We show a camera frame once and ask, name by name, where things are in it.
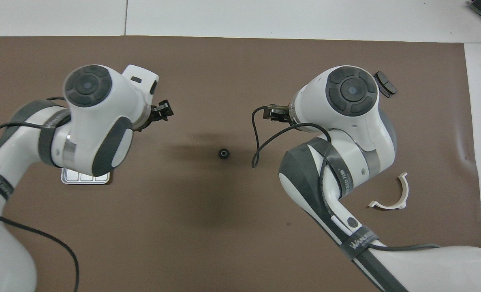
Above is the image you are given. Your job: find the white curved plastic bracket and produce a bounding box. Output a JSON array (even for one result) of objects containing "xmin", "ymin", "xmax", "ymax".
[{"xmin": 368, "ymin": 172, "xmax": 409, "ymax": 210}]

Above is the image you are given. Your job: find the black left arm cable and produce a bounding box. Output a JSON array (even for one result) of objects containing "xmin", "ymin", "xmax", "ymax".
[{"xmin": 0, "ymin": 97, "xmax": 80, "ymax": 292}]

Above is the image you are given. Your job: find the silver metal tray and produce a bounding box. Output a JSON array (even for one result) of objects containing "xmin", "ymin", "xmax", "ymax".
[{"xmin": 61, "ymin": 168, "xmax": 111, "ymax": 185}]

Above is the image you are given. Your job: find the short dark grey brake pad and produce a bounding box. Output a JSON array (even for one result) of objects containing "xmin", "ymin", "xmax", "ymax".
[{"xmin": 375, "ymin": 71, "xmax": 398, "ymax": 98}]

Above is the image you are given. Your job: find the brown paper mat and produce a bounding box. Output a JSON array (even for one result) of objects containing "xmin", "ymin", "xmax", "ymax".
[{"xmin": 0, "ymin": 36, "xmax": 481, "ymax": 292}]

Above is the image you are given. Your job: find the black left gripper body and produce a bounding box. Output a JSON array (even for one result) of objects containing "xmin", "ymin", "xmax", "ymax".
[{"xmin": 137, "ymin": 106, "xmax": 162, "ymax": 130}]

